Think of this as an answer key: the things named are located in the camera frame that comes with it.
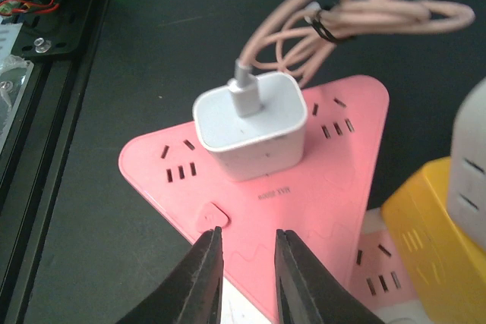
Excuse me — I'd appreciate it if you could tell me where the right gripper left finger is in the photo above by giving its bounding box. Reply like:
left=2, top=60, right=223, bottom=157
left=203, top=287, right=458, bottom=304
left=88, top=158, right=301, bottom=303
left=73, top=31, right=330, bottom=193
left=119, top=226, right=222, bottom=324

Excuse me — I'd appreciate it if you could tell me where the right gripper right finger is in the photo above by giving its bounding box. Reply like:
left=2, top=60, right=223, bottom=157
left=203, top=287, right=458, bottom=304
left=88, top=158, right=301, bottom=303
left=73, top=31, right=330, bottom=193
left=274, top=229, right=383, bottom=324

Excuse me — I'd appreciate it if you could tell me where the white long power strip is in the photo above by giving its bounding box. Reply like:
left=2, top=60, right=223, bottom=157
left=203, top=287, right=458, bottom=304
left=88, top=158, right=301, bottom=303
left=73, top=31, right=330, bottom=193
left=219, top=207, right=437, bottom=324

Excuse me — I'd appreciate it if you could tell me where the pink triangular power strip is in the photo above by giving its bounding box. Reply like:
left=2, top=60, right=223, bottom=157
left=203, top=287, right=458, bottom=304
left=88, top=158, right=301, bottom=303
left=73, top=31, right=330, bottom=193
left=118, top=75, right=389, bottom=323

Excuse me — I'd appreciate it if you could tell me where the white USB charger plug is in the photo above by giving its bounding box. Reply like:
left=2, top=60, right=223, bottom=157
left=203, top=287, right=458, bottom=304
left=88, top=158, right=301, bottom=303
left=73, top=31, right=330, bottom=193
left=192, top=72, right=308, bottom=181

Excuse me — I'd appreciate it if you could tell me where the yellow cube socket adapter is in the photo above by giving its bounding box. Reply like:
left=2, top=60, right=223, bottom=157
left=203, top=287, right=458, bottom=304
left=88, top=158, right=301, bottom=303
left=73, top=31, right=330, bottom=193
left=381, top=157, right=485, bottom=323

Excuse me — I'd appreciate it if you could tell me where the white plug adapter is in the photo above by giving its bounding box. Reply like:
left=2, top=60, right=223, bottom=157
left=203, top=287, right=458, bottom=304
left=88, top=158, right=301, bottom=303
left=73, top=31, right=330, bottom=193
left=447, top=80, right=485, bottom=247

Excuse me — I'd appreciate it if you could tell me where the white slotted cable duct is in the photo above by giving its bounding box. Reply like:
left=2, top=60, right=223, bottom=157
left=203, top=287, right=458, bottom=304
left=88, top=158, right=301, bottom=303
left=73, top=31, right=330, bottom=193
left=0, top=24, right=22, bottom=59

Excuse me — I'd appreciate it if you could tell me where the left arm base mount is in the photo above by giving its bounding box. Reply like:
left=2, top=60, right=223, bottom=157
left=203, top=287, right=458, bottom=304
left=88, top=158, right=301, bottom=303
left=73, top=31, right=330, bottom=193
left=1, top=0, right=108, bottom=61

